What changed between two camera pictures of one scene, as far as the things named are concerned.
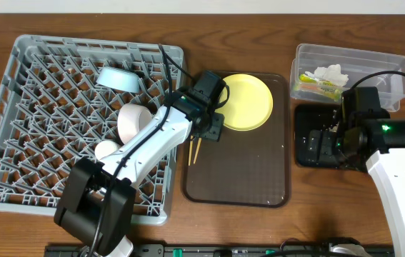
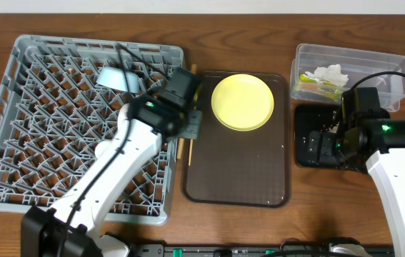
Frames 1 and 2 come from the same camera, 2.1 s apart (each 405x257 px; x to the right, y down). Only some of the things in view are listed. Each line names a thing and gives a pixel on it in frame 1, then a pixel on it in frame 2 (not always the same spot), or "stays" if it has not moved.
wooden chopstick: [191, 144] stays
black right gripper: [321, 145] stays
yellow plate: [249, 105] stays
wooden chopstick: [197, 149] -> [180, 148]
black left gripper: [209, 129] -> [193, 123]
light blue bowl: [125, 80] stays
